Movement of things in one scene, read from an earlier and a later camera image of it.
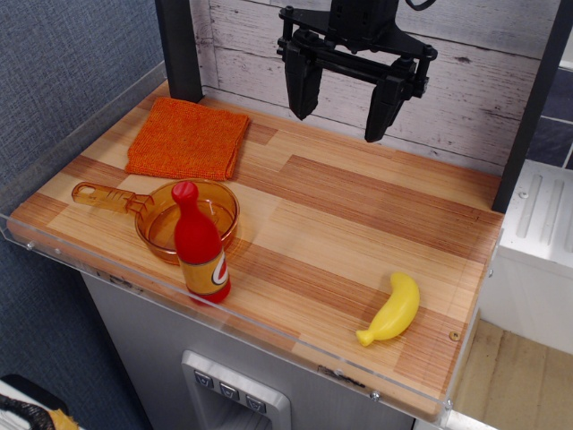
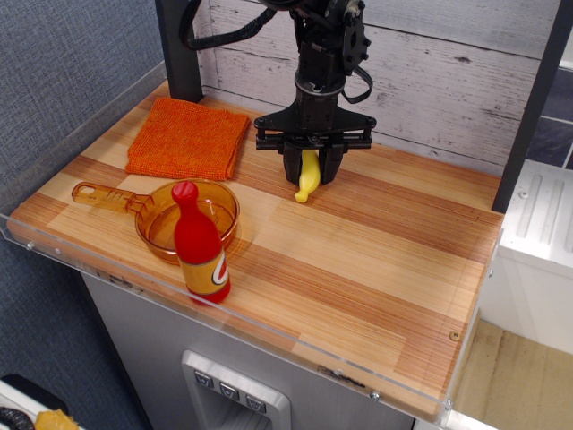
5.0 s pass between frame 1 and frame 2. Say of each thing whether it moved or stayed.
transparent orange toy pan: stayed
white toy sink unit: stayed
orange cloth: stayed
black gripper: moved
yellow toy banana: moved
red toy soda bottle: stayed
